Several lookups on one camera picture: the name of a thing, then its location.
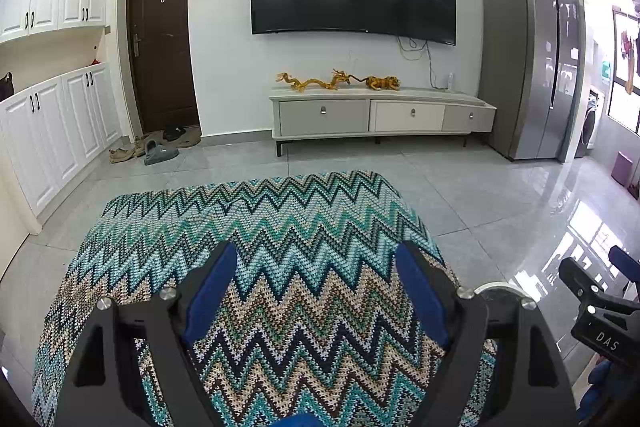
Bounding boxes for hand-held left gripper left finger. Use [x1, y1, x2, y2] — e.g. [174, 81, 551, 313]
[54, 241, 238, 427]

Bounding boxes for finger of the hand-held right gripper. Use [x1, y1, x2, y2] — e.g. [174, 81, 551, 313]
[607, 246, 640, 283]
[557, 257, 640, 364]

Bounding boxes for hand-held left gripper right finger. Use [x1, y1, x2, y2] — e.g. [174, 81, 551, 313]
[394, 239, 581, 427]

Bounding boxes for white waste bin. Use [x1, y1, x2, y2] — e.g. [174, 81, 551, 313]
[474, 282, 531, 303]

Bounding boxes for person's right forearm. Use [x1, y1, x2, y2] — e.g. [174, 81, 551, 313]
[587, 359, 620, 408]

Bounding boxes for zigzag knitted blanket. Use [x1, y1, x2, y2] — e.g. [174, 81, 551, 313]
[31, 170, 498, 427]

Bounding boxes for purple stool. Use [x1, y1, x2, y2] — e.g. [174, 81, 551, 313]
[612, 151, 635, 186]

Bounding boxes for washing machine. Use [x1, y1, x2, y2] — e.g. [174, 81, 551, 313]
[575, 89, 601, 158]

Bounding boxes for grey slipper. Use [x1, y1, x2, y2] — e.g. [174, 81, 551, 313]
[144, 142, 179, 166]

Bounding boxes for brown shoes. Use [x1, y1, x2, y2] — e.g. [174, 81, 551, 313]
[109, 136, 151, 164]

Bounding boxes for white television stand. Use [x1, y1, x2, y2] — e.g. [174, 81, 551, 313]
[268, 84, 497, 158]

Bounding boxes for hanging clothes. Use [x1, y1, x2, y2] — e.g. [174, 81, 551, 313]
[619, 2, 640, 95]

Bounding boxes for golden tiger ornament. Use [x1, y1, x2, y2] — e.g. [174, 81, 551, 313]
[364, 76, 402, 92]

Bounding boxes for grey refrigerator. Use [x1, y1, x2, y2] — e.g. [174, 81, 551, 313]
[481, 0, 583, 164]

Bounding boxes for white base cabinets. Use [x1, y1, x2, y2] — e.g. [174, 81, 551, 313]
[0, 62, 122, 235]

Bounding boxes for golden dragon ornament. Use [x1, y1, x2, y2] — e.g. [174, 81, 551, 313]
[275, 68, 366, 92]

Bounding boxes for dark brown entrance door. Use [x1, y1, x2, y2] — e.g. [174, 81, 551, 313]
[118, 0, 202, 138]

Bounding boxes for television cables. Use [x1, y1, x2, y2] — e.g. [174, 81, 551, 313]
[397, 36, 436, 88]

